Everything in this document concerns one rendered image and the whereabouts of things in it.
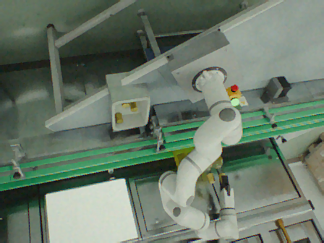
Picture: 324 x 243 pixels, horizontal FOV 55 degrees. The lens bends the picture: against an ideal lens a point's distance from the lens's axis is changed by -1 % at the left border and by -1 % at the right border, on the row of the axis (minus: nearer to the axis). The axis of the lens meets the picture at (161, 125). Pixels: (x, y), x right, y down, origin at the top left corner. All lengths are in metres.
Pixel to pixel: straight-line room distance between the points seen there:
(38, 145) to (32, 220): 0.37
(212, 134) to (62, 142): 0.80
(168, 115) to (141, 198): 0.45
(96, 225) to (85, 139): 0.42
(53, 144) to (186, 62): 0.76
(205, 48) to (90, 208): 0.94
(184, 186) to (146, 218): 0.54
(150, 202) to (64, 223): 0.43
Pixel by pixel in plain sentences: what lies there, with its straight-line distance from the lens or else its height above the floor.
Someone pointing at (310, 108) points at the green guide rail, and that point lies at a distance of 1.92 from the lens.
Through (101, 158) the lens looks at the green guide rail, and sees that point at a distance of 1.56.
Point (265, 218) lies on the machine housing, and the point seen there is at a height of 1.37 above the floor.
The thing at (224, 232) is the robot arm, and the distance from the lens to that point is 1.44.
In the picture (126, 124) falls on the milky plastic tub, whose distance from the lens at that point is 1.56.
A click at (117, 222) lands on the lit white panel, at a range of 1.62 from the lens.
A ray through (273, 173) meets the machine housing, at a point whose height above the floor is 1.14.
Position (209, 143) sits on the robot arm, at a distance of 1.09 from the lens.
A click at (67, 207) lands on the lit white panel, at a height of 1.09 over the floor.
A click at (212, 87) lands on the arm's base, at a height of 0.94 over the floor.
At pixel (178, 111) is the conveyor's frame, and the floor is 0.82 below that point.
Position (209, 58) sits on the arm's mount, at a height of 0.86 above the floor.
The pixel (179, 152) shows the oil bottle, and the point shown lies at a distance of 1.61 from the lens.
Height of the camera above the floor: 1.66
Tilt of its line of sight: 30 degrees down
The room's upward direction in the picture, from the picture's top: 162 degrees clockwise
